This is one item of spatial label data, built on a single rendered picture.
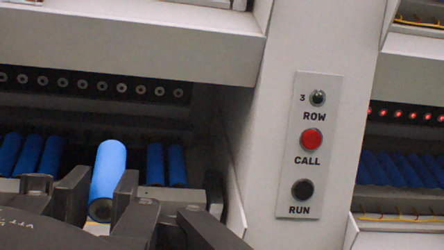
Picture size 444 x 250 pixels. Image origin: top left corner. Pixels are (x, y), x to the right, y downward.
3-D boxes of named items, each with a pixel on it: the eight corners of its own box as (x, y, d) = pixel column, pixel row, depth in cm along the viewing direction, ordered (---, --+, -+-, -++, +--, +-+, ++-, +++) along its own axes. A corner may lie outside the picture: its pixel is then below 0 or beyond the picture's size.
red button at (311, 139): (320, 151, 38) (323, 131, 38) (301, 149, 38) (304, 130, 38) (316, 147, 39) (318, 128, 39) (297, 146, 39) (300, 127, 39)
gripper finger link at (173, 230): (126, 221, 17) (209, 227, 17) (134, 195, 22) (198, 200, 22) (123, 262, 17) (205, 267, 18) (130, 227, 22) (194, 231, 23)
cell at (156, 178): (165, 155, 51) (166, 195, 46) (148, 157, 51) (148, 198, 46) (162, 141, 50) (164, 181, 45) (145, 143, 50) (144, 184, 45)
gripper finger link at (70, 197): (66, 263, 18) (46, 262, 18) (87, 221, 25) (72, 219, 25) (73, 187, 18) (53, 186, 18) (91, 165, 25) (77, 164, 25)
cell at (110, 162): (118, 135, 30) (112, 193, 24) (131, 157, 31) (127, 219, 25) (92, 146, 30) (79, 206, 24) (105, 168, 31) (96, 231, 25)
